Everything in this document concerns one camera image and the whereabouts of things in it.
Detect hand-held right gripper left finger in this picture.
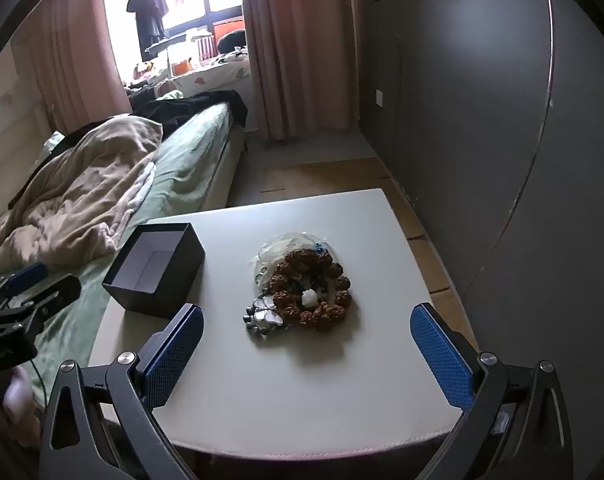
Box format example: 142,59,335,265
39,302,205,480

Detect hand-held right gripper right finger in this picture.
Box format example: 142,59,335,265
409,302,575,480

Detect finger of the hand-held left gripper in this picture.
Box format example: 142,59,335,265
19,273,83,333
0,261,50,302

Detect black square box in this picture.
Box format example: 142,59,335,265
102,222,206,319

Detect silver bead chain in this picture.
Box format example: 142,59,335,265
240,294,291,337

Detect brown bead bracelet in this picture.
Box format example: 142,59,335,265
268,247,353,334

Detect clear plastic bag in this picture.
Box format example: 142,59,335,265
249,230,333,292

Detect beige blanket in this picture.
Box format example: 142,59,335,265
0,115,164,277

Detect bed with green sheet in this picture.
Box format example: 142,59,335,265
0,92,250,411

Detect black clothing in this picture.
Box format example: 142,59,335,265
129,89,249,129

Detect pink curtain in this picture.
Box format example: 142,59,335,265
241,0,357,142
10,0,133,137

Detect floral printed bedding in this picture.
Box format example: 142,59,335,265
126,52,253,99

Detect hanging dark clothes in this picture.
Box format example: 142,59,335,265
126,0,171,54

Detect thin wall cable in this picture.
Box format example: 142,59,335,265
459,0,556,288

